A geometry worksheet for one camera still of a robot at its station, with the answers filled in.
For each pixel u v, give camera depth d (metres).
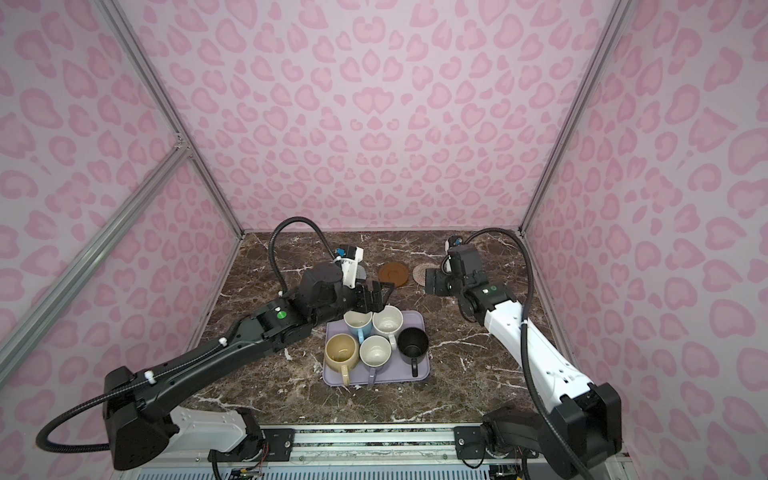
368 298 0.62
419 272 1.07
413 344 0.85
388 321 0.93
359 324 0.84
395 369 0.84
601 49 0.74
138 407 0.39
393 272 1.07
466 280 0.59
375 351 0.87
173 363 0.43
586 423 0.38
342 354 0.87
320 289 0.52
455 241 0.70
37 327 0.54
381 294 0.63
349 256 0.62
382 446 0.75
